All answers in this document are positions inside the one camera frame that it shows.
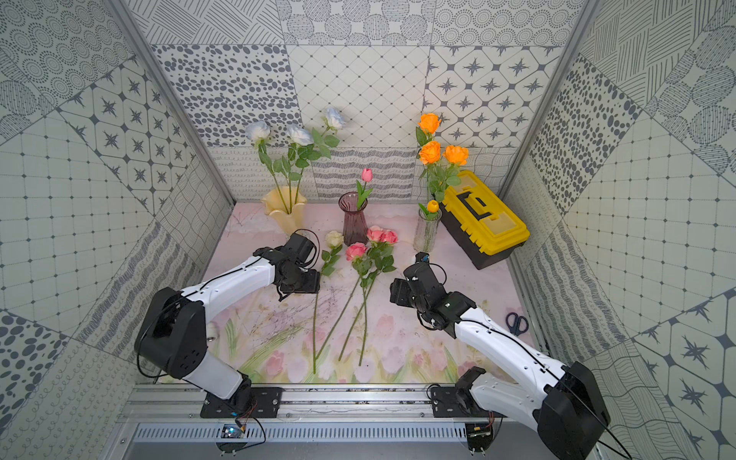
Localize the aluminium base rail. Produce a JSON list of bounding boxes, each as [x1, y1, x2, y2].
[[112, 381, 538, 453]]

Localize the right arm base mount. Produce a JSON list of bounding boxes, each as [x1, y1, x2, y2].
[[425, 366, 505, 418]]

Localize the cream white rose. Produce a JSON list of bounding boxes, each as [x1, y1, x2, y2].
[[312, 231, 344, 374]]

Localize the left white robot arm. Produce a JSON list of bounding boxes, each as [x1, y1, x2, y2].
[[134, 233, 321, 401]]

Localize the pink rose pair stem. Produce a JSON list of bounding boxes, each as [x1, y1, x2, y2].
[[338, 226, 398, 365]]

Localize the white round knob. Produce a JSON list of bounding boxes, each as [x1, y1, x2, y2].
[[206, 322, 220, 343]]

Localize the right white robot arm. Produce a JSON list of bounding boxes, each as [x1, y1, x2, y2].
[[390, 260, 611, 459]]

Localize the yellow ruffled vase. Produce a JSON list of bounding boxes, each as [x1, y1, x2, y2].
[[262, 186, 308, 236]]

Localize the pink rose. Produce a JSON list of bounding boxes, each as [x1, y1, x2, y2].
[[314, 241, 372, 362]]

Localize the black scissors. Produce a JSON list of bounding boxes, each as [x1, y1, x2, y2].
[[505, 312, 529, 337]]

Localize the purple glass vase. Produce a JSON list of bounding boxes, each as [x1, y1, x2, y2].
[[338, 192, 368, 246]]

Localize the white-blue rose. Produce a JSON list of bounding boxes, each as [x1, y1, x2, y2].
[[281, 125, 324, 211], [312, 107, 346, 158], [245, 121, 293, 214]]

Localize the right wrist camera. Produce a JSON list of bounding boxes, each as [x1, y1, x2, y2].
[[415, 252, 430, 266]]

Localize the orange rose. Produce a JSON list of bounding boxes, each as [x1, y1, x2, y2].
[[419, 141, 443, 199], [415, 113, 441, 147], [442, 146, 470, 189]]

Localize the pink tulip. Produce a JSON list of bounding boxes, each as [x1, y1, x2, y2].
[[356, 168, 374, 211]]

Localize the yellow tulip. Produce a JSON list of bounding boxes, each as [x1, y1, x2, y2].
[[419, 199, 441, 222]]

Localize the floral pink table mat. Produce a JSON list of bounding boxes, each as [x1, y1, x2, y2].
[[203, 203, 529, 384]]

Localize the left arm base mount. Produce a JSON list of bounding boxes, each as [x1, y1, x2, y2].
[[199, 374, 284, 419]]

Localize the clear glass vase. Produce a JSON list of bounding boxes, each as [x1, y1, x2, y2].
[[413, 209, 442, 253]]

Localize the yellow black toolbox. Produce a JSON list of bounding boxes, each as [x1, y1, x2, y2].
[[440, 171, 530, 270]]

